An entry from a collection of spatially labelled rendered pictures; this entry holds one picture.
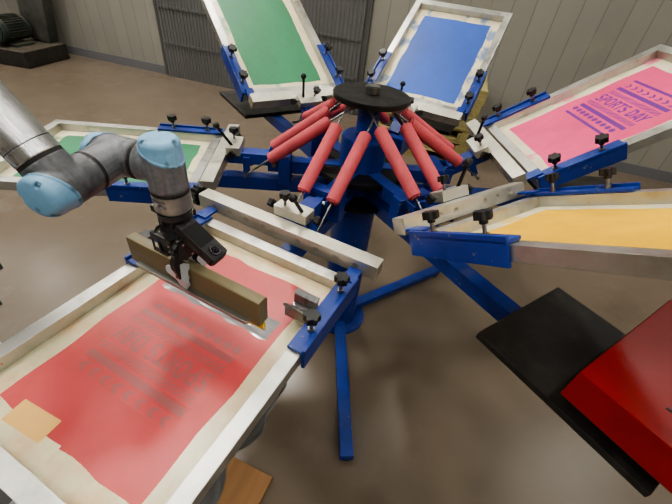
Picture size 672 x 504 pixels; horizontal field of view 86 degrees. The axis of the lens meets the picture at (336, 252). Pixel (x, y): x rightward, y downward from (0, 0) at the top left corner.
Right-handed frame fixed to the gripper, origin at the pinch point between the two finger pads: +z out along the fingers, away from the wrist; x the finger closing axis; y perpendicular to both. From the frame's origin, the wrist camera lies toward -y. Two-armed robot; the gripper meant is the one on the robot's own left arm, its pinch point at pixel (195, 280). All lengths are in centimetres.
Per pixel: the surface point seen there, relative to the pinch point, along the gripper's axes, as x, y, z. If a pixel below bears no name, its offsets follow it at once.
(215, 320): -0.9, -3.5, 13.5
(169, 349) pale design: 11.7, -0.5, 13.5
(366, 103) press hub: -85, -4, -23
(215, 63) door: -395, 362, 79
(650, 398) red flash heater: -23, -98, -2
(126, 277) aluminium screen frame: 2.2, 25.1, 10.8
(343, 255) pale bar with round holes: -35.1, -23.2, 5.2
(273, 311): -11.6, -14.4, 13.4
